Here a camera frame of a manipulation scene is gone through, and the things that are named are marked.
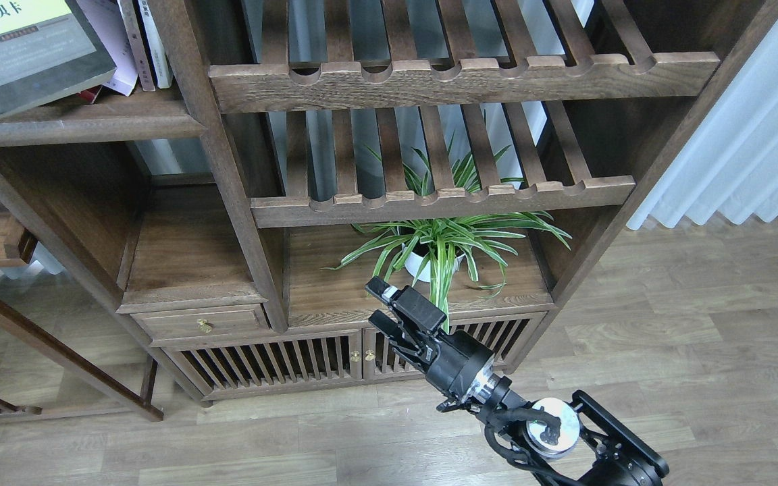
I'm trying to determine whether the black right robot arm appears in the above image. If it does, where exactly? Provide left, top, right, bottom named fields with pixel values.
left=365, top=277, right=669, bottom=485

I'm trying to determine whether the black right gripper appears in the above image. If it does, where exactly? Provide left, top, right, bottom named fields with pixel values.
left=365, top=276, right=496, bottom=405

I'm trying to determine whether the yellow green black book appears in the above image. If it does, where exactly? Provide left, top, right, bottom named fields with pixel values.
left=0, top=1, right=116, bottom=119

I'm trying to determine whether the white sheer curtain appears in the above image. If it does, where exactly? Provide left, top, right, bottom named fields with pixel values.
left=627, top=21, right=778, bottom=230

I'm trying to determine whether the red paperback book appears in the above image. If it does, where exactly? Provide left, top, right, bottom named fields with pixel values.
left=77, top=86, right=104, bottom=104

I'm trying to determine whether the white green upright book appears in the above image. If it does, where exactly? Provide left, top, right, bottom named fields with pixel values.
left=136, top=1, right=174, bottom=89

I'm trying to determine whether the white plant pot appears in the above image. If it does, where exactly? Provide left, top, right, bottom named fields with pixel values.
left=404, top=245, right=466, bottom=286

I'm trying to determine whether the green spider plant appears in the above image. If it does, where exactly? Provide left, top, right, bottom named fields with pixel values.
left=323, top=132, right=573, bottom=331

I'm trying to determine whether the pale lavender white book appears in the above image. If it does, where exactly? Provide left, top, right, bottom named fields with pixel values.
left=97, top=1, right=138, bottom=97

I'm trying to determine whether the dark wooden bookshelf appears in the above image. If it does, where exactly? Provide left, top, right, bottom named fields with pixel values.
left=0, top=1, right=778, bottom=403

